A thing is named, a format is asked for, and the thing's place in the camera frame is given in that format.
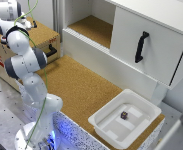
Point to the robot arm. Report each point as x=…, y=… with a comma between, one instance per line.
x=32, y=86

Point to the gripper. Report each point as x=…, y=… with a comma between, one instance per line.
x=25, y=23

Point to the white sliding door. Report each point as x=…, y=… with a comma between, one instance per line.
x=157, y=50

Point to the white cabinet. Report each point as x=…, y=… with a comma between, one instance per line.
x=91, y=56

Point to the white plastic box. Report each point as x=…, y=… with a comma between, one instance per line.
x=114, y=128

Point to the wooden drawer box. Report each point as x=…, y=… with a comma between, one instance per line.
x=44, y=33

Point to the purple block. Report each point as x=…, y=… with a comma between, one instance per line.
x=124, y=115

